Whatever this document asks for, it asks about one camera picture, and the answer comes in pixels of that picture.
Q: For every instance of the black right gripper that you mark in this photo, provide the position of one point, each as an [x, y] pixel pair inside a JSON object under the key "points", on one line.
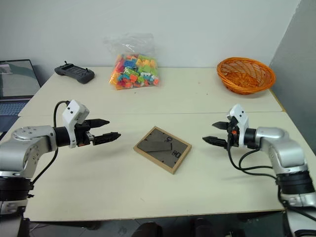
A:
{"points": [[233, 132]]}

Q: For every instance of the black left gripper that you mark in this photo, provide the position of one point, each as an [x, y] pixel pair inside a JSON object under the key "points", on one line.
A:
{"points": [[82, 134]]}

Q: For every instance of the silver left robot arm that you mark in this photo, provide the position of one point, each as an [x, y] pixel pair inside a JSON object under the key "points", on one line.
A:
{"points": [[27, 145]]}

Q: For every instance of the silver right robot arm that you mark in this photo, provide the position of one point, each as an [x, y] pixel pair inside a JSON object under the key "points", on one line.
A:
{"points": [[284, 150]]}

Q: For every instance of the laptop computer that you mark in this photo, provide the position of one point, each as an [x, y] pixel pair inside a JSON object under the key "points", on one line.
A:
{"points": [[14, 89]]}

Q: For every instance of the orange wicker basket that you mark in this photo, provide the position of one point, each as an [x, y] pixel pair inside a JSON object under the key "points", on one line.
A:
{"points": [[245, 75]]}

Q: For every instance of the black handheld controller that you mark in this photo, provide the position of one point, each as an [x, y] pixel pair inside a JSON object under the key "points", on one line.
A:
{"points": [[74, 72]]}

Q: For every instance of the bag of colourful toy bricks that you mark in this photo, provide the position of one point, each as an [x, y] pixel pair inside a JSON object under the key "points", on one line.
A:
{"points": [[134, 69]]}

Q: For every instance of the dark rounded shape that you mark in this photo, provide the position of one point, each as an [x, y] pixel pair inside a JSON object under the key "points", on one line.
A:
{"points": [[148, 229]]}

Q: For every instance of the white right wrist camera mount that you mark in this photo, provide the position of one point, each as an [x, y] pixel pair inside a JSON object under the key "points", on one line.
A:
{"points": [[240, 118]]}

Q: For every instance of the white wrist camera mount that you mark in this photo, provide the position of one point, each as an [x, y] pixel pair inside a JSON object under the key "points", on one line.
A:
{"points": [[240, 118], [73, 112]]}

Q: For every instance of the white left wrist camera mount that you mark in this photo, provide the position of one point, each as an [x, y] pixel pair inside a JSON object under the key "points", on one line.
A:
{"points": [[73, 112]]}

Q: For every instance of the wooden picture frame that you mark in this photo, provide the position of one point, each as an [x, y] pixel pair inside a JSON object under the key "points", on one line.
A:
{"points": [[162, 149]]}

